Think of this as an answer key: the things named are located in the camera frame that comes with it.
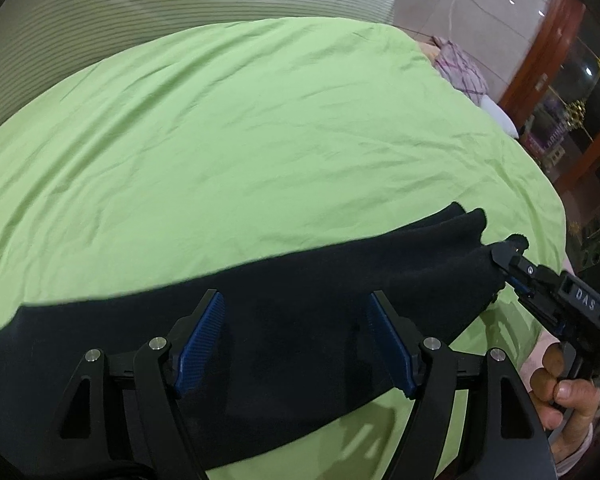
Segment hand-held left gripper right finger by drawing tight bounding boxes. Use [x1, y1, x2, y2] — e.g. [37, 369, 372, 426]
[366, 290, 556, 480]

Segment person's right hand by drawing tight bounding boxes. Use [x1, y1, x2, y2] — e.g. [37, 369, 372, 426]
[530, 344, 600, 448]

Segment white pillow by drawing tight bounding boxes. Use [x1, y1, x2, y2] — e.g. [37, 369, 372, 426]
[480, 94, 521, 139]

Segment purple printed box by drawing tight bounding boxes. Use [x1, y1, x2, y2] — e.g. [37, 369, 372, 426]
[522, 100, 581, 163]

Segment black pants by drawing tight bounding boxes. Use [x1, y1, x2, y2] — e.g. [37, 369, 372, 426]
[0, 201, 506, 480]

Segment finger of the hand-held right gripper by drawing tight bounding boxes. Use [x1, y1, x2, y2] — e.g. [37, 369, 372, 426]
[491, 269, 533, 307]
[489, 234, 537, 281]

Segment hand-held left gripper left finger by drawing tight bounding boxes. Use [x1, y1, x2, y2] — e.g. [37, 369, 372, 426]
[45, 289, 226, 480]

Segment wooden glass door cabinet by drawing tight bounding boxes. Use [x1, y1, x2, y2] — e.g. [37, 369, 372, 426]
[497, 0, 600, 211]

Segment striped white green bedding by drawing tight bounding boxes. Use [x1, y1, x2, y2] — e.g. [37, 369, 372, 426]
[0, 0, 402, 143]

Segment purple plaid pillow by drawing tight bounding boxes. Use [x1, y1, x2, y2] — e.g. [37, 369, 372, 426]
[431, 36, 492, 107]

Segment green bed sheet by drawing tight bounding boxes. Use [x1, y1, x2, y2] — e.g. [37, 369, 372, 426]
[0, 17, 567, 480]

